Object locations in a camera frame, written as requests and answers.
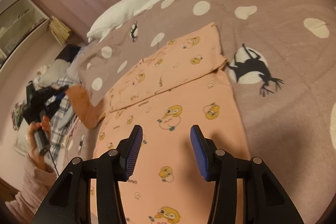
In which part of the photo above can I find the white goose plush toy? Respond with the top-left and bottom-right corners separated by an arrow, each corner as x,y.
87,0 -> 160,42

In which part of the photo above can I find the pink duck print shirt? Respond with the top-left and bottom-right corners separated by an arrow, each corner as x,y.
67,23 -> 249,223

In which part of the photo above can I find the person's left hand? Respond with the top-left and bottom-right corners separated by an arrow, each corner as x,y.
27,115 -> 51,170

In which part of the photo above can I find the plaid grey cloth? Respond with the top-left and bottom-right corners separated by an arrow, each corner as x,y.
31,75 -> 79,166

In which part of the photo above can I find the grey pillow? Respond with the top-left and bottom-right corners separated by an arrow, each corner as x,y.
38,59 -> 71,88

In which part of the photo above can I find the mauve polka dot blanket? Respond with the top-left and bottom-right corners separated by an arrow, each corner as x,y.
69,0 -> 335,223

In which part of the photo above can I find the white wall shelf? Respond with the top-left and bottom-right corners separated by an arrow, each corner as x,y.
1,0 -> 49,66

